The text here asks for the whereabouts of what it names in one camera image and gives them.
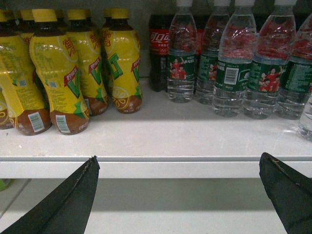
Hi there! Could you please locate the middle yellow lemon tea bottle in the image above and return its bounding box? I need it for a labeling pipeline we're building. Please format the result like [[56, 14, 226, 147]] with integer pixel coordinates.
[[66, 9, 108, 116]]

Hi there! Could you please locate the water bottle athletes label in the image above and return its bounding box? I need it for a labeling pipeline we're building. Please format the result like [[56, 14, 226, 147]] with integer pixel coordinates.
[[242, 0, 296, 119]]

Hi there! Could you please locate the right yellow lemon tea bottle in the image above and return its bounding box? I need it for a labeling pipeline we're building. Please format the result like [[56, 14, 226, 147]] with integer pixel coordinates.
[[104, 8, 142, 114]]

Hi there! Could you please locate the edge water bottle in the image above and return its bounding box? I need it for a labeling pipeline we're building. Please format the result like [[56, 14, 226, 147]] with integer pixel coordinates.
[[298, 95, 312, 141]]

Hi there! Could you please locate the white metal shelf board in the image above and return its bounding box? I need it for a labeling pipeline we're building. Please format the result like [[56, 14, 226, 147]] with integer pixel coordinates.
[[0, 78, 312, 178]]

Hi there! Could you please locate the front barcode water bottle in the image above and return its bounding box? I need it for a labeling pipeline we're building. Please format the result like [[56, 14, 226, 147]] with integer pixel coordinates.
[[212, 0, 256, 117]]

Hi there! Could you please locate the dark cola bottle red label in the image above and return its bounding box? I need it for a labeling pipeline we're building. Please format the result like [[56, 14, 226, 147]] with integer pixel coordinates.
[[149, 14, 173, 92]]

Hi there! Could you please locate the yellow lemon tea bottle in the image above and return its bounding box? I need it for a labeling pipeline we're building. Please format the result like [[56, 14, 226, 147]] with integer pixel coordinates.
[[0, 10, 52, 136], [29, 9, 89, 135], [66, 9, 108, 116], [104, 8, 142, 114]]

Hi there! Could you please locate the right water bottle green label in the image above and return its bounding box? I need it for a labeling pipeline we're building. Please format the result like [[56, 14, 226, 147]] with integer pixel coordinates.
[[274, 15, 312, 119]]

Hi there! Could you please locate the water bottle green label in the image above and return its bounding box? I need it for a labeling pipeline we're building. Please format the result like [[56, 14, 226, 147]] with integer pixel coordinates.
[[274, 15, 312, 119], [167, 0, 197, 103]]

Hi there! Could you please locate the leftmost water bottle green label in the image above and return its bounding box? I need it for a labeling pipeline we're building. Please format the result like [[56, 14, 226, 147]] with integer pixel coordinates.
[[167, 0, 197, 103]]

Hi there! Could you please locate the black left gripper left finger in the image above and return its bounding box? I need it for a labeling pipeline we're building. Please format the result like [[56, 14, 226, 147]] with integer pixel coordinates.
[[2, 156, 100, 234]]

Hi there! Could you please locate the front yellow lemon tea bottle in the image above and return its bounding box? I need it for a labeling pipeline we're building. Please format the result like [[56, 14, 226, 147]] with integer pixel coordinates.
[[29, 9, 89, 135]]

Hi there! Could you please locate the left yellow lemon tea bottle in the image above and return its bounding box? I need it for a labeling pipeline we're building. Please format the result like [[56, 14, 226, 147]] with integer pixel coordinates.
[[0, 10, 52, 136]]

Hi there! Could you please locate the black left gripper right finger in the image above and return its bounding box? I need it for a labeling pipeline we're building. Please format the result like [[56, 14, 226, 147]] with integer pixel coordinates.
[[259, 153, 312, 234]]

